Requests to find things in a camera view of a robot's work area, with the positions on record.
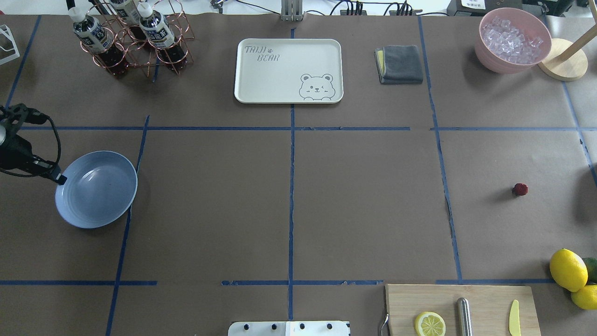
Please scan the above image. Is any large yellow lemon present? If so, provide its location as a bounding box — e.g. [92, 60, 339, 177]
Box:
[549, 248, 588, 292]

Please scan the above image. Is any lemon half slice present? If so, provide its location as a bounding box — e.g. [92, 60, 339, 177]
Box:
[414, 311, 446, 336]

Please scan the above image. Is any wooden cutting board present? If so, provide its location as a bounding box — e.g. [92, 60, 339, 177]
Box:
[385, 284, 541, 336]

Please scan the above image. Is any yellow plastic knife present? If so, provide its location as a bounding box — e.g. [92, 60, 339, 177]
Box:
[508, 299, 521, 336]

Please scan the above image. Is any pink bowl of ice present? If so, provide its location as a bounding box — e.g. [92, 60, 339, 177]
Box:
[475, 7, 552, 74]

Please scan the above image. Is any white wire cup rack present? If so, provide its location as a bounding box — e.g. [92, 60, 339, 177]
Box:
[0, 25, 21, 65]

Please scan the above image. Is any dark tea bottle back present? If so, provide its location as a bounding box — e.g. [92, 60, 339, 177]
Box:
[108, 0, 153, 51]

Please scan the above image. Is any small yellow lemon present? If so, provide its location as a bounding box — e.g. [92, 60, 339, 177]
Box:
[570, 284, 597, 310]

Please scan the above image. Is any dark tea bottle left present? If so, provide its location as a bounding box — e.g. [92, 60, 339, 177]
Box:
[68, 7, 128, 76]

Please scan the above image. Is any blue round plate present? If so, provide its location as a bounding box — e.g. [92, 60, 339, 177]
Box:
[54, 151, 138, 229]

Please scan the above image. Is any cream bear tray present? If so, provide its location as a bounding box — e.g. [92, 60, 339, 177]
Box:
[234, 38, 344, 104]

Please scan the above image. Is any red strawberry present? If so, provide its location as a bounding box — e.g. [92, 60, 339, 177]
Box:
[512, 183, 529, 196]

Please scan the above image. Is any dark tea bottle right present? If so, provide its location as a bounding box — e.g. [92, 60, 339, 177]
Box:
[137, 2, 187, 72]

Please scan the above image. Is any grey folded cloth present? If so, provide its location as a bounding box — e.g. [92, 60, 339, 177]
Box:
[375, 45, 423, 84]

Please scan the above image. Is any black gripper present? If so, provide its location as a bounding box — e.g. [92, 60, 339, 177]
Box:
[0, 133, 68, 185]

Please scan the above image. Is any round wooden stand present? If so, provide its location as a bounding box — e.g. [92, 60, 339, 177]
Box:
[539, 25, 597, 82]

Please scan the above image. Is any dark tea bottle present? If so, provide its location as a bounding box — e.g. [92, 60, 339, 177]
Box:
[68, 7, 128, 76]
[108, 0, 153, 51]
[137, 2, 187, 72]

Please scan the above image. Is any metal handled knife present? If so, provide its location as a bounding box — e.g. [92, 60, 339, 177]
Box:
[457, 297, 473, 336]

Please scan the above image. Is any copper wire bottle rack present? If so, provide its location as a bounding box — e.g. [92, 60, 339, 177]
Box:
[81, 0, 195, 81]

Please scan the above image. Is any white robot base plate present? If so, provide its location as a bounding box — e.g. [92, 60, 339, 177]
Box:
[228, 320, 351, 336]

